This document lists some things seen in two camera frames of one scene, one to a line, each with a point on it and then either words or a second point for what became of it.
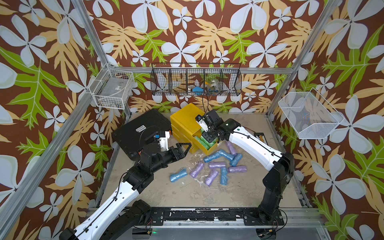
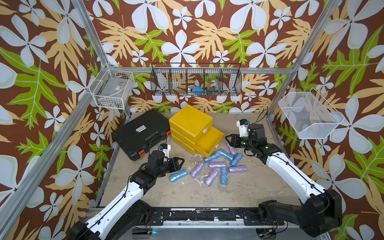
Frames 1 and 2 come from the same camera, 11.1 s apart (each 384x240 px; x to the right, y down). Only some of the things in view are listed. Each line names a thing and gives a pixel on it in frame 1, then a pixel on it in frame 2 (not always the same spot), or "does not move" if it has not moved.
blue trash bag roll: [224, 176] does not move
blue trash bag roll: [236, 159] does not move
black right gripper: [206, 137] → [235, 138]
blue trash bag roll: [221, 153] does not move
